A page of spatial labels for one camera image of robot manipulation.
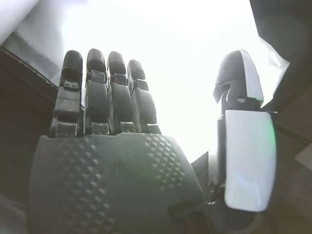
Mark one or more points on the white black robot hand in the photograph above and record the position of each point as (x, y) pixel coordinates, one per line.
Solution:
(117, 180)

